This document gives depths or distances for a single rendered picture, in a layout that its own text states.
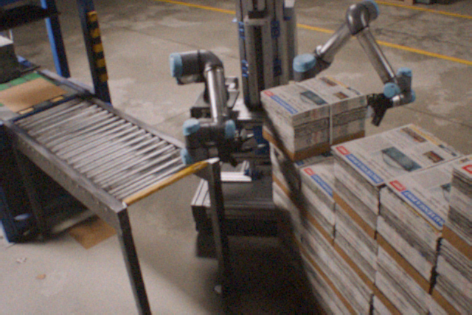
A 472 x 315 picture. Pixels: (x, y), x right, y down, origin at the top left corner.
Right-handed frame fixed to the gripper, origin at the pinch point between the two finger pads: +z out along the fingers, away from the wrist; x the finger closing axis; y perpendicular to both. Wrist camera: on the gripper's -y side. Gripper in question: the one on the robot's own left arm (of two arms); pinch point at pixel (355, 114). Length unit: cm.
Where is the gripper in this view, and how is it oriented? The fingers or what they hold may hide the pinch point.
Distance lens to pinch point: 263.4
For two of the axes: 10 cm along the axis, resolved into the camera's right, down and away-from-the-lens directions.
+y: -0.8, -8.8, -4.6
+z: -9.2, 2.5, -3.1
